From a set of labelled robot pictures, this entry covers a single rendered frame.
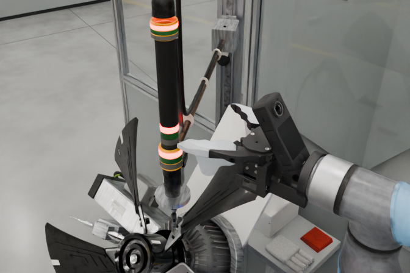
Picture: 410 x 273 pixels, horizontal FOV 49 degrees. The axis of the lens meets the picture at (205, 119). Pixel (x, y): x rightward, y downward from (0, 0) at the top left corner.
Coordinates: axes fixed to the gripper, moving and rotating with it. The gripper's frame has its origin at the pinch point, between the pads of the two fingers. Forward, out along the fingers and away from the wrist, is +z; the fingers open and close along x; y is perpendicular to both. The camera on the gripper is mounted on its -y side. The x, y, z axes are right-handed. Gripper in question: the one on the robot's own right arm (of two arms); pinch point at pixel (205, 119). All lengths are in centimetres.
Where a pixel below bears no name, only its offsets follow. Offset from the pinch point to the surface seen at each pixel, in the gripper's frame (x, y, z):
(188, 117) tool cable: 12.0, 10.8, 13.2
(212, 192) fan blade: 12.9, 29.3, 7.4
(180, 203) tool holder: -1.5, 20.0, 4.6
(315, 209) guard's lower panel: 71, 76, 2
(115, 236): 6, 56, 35
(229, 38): 53, 11, 30
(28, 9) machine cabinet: 271, 157, 482
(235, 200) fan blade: 9.9, 24.9, -0.7
